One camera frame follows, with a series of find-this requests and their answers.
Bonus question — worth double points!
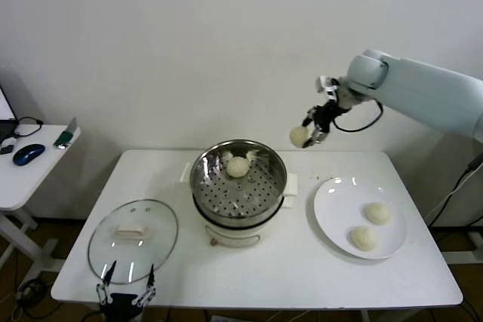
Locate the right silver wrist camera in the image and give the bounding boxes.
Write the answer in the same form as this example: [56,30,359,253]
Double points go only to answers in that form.
[315,75,340,103]

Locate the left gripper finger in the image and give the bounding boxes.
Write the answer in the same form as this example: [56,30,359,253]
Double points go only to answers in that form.
[131,263,158,308]
[95,260,117,306]

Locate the green and silver stand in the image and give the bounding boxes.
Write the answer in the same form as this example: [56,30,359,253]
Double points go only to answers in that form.
[53,116,78,149]

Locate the blue computer mouse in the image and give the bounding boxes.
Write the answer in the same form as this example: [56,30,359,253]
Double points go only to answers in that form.
[12,143,46,167]

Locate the white steamed baozi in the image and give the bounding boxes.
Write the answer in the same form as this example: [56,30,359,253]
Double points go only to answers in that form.
[289,125,312,149]
[225,155,250,179]
[362,201,392,225]
[349,225,380,252]

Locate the black laptop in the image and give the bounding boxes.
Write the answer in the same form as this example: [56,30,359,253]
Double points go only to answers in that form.
[0,81,20,143]

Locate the white round plate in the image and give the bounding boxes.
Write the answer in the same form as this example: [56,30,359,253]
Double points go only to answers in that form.
[313,176,408,260]

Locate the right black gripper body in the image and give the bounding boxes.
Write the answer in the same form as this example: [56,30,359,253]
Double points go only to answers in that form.
[315,100,348,133]

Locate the thin black desk cable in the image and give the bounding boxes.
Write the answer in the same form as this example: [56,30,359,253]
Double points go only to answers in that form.
[14,116,45,138]

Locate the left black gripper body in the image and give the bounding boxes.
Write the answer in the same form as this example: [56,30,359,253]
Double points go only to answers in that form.
[100,292,144,322]

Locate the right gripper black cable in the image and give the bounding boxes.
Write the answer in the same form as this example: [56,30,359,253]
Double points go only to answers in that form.
[331,99,384,133]

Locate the round glass pot lid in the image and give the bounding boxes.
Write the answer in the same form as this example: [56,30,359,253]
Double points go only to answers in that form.
[88,198,180,284]

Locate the white electric cooking pot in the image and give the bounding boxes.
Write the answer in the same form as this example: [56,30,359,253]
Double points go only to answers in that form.
[180,161,300,248]

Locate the floor power strip with cables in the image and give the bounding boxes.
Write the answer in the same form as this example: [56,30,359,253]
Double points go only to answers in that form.
[14,278,52,317]

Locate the white side desk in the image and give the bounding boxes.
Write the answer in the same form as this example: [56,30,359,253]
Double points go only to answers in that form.
[0,124,82,281]

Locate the stainless steel steamer basket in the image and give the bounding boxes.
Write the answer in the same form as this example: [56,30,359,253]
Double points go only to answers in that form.
[189,140,288,227]

